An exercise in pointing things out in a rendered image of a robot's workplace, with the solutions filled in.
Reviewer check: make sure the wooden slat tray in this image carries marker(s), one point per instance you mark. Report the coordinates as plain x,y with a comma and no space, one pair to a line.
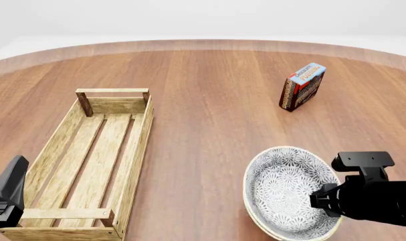
99,153

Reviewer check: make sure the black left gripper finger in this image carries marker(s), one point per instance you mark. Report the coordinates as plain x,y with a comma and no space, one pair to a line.
13,180

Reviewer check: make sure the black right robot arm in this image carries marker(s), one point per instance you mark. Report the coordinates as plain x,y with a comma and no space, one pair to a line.
386,200

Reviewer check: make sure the chocolate pudding box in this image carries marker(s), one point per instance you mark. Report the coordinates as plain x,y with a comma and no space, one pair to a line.
301,91

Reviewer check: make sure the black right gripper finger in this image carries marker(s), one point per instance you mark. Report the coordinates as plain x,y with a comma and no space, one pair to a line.
333,212
323,197

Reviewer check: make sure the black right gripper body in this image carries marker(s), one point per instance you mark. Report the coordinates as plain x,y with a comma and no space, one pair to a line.
346,200

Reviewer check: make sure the patterned grey white bowl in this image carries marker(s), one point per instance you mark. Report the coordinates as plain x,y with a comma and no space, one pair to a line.
283,180
259,226

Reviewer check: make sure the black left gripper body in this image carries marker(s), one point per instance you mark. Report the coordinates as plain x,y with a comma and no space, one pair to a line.
3,216

